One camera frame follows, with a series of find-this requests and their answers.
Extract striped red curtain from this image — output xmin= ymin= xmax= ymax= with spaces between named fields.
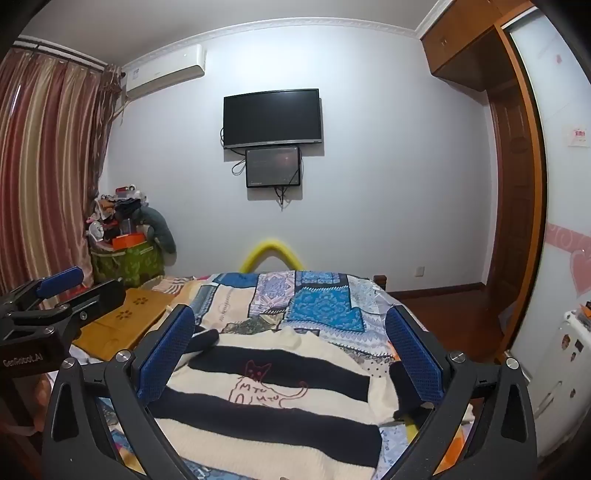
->
xmin=0 ymin=44 xmax=123 ymax=310

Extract white appliance with magnets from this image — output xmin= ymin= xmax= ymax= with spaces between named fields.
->
xmin=526 ymin=300 xmax=591 ymax=457

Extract black white striped sweater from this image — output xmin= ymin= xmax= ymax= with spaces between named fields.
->
xmin=152 ymin=327 xmax=474 ymax=469

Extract grey checked bed sheet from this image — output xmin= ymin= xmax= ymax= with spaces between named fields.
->
xmin=369 ymin=279 xmax=430 ymax=333

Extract wooden lap table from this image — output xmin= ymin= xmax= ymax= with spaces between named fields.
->
xmin=71 ymin=287 xmax=174 ymax=363

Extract yellow foam tube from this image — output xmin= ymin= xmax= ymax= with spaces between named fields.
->
xmin=239 ymin=237 xmax=301 ymax=274

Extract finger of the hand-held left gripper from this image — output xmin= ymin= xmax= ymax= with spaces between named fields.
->
xmin=0 ymin=267 xmax=85 ymax=319
xmin=7 ymin=279 xmax=126 ymax=346

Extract small black wall monitor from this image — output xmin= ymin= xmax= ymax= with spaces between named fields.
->
xmin=245 ymin=145 xmax=303 ymax=188

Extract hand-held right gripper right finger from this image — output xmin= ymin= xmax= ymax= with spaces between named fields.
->
xmin=385 ymin=305 xmax=539 ymax=480

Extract pile of white papers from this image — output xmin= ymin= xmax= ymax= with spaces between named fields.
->
xmin=69 ymin=346 xmax=100 ymax=365

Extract grey plush toy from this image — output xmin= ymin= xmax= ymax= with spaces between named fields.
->
xmin=139 ymin=205 xmax=177 ymax=254

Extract pile of clutter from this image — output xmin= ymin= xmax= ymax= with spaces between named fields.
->
xmin=84 ymin=184 xmax=151 ymax=252

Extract blue patchwork blanket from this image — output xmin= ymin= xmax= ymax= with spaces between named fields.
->
xmin=92 ymin=270 xmax=476 ymax=480

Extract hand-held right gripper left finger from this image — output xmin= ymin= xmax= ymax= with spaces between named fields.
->
xmin=41 ymin=304 xmax=204 ymax=480

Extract green storage box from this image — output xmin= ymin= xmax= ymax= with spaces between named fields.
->
xmin=90 ymin=240 xmax=165 ymax=287

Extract black wall television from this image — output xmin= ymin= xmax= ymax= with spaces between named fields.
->
xmin=222 ymin=89 xmax=322 ymax=149

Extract wooden door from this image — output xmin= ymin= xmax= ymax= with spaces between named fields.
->
xmin=482 ymin=78 xmax=532 ymax=324

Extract wooden overhead cabinet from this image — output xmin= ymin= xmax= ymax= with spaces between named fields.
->
xmin=420 ymin=0 xmax=511 ymax=93

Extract pink heart wall decor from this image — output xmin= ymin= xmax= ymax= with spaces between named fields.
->
xmin=547 ymin=222 xmax=591 ymax=296

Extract orange box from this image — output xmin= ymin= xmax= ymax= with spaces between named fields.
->
xmin=112 ymin=233 xmax=147 ymax=250

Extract white curtain rail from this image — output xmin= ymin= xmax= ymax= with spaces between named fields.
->
xmin=13 ymin=39 xmax=109 ymax=70

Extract wooden door frame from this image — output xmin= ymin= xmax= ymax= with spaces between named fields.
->
xmin=501 ymin=25 xmax=550 ymax=356

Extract white air conditioner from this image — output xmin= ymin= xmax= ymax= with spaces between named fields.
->
xmin=121 ymin=44 xmax=206 ymax=100

